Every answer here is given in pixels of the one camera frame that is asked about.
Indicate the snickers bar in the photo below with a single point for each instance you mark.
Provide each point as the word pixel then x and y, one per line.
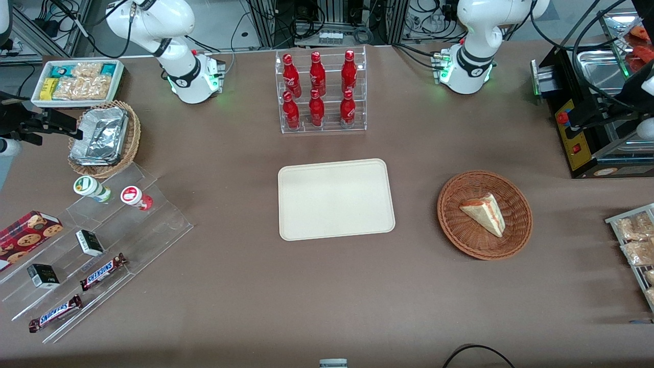
pixel 102 272
pixel 55 313

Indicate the clear acrylic bottle rack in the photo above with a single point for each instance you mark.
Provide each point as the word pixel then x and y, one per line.
pixel 329 122

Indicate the large clear cracker bag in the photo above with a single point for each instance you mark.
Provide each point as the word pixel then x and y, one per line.
pixel 82 88

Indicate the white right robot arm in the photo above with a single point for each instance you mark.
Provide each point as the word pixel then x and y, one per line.
pixel 181 76

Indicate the red cookie box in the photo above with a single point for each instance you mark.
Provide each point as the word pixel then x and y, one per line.
pixel 25 237

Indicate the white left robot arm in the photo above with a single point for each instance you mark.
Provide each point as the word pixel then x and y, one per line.
pixel 472 61

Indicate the small black box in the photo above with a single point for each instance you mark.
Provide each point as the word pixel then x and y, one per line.
pixel 90 243
pixel 43 276

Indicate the red cola bottle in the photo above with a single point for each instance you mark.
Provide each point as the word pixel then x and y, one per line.
pixel 347 110
pixel 316 110
pixel 317 74
pixel 349 71
pixel 291 113
pixel 291 76

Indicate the clear snack bag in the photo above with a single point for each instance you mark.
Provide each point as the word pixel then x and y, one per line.
pixel 633 227
pixel 638 253

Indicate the yellow snack package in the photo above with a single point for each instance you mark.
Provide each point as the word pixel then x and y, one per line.
pixel 49 89

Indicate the red lid yogurt cup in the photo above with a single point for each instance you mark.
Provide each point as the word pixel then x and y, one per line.
pixel 134 197

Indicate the green lid yogurt cup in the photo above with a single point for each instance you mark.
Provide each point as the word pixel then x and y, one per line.
pixel 89 188

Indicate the clear acrylic stepped stand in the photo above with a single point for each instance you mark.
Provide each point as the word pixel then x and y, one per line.
pixel 148 230

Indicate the black sealing machine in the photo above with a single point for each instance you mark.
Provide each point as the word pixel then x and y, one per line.
pixel 580 153

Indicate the brown wicker basket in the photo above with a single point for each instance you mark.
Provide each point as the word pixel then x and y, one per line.
pixel 460 230

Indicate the aluminium foil tray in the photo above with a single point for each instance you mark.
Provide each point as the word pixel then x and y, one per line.
pixel 99 135

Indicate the white power strip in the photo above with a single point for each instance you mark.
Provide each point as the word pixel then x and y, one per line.
pixel 331 37

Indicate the teal snack package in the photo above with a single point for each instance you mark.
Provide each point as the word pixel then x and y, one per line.
pixel 62 70
pixel 108 69

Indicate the beige plastic tray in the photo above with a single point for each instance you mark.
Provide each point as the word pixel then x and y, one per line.
pixel 334 199

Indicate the steel tray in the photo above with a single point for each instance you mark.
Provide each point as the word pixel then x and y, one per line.
pixel 600 71

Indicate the small clear cracker bag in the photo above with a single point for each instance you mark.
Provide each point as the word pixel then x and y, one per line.
pixel 87 69

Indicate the white snack tray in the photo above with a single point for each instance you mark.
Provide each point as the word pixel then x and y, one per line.
pixel 118 82

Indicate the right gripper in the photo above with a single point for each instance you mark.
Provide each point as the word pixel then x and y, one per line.
pixel 20 124

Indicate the light wicker basket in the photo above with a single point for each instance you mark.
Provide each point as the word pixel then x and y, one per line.
pixel 134 135

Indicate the wrapped triangle sandwich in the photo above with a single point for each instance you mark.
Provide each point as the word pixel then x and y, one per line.
pixel 485 212

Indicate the red food package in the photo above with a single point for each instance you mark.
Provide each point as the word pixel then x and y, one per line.
pixel 645 57

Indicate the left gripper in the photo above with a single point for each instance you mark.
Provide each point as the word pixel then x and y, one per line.
pixel 611 109

